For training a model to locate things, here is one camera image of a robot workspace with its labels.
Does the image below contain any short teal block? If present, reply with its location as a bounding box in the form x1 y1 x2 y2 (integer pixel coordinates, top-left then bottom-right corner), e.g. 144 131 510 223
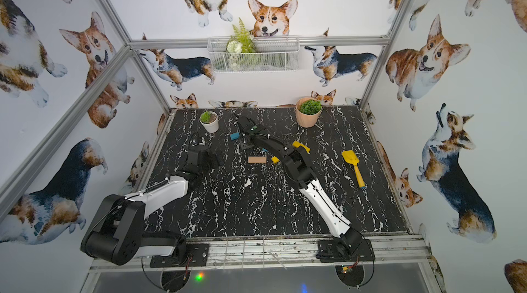
230 132 240 141

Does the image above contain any natural wood block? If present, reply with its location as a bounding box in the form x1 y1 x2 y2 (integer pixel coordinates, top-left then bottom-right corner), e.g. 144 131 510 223
247 156 267 164

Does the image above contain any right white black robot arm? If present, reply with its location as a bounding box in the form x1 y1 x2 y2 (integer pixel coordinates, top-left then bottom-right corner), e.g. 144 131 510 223
236 115 363 262

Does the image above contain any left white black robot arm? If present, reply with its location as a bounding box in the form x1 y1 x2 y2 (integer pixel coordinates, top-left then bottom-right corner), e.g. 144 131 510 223
80 132 225 266

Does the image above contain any small white plant pot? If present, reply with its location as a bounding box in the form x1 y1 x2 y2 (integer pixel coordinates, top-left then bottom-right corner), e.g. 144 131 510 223
200 111 219 133

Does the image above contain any terracotta plant pot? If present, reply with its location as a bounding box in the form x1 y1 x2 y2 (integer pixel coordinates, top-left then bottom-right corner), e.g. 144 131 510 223
295 98 323 128

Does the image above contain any green fern with white flower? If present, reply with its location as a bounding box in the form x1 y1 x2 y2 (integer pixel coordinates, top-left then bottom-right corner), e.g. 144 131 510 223
226 18 256 71

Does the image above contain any yellow toy shovel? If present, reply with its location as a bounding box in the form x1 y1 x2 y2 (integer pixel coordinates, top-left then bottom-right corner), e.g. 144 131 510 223
342 150 366 190

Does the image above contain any white wire wall basket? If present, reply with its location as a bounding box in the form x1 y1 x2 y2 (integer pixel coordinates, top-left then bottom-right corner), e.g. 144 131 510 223
207 36 300 73

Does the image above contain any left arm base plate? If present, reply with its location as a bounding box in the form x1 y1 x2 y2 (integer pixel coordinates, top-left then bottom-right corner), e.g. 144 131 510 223
150 244 210 268

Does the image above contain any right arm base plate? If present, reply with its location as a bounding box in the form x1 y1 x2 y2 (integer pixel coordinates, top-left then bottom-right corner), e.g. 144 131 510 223
316 240 376 263

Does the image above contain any aluminium front rail frame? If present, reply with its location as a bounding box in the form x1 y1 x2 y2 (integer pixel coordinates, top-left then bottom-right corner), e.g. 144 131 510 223
89 235 432 272

